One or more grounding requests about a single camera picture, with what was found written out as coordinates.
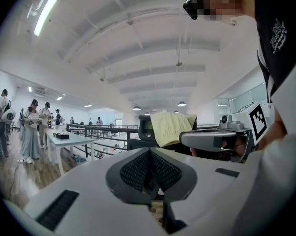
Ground pale yellow clothes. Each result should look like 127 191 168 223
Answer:
149 112 197 148

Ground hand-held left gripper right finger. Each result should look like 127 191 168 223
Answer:
149 147 244 236

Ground grey gripper-mounted camera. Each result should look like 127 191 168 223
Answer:
218 114 244 130

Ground white air conditioner unit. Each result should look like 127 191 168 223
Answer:
33 86 49 97

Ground grey bin with bottles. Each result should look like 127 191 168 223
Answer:
73 153 87 164

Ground black office chair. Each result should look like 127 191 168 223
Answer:
127 114 199 154

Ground person's black shirt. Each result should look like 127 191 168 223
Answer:
250 0 296 103

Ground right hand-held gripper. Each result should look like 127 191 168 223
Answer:
179 101 275 163

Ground white ceiling tube light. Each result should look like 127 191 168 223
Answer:
33 0 60 37

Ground black head-worn camera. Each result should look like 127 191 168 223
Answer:
182 0 204 21

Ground person's right forearm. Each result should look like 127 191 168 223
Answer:
255 107 288 154

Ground black box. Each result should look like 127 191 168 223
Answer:
53 132 70 141

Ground black curved metal railing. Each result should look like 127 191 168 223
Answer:
66 123 139 161

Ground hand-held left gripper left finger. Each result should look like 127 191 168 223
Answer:
24 147 168 236

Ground white table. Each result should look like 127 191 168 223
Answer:
45 129 96 176

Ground person's right hand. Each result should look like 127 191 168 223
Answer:
230 134 249 156

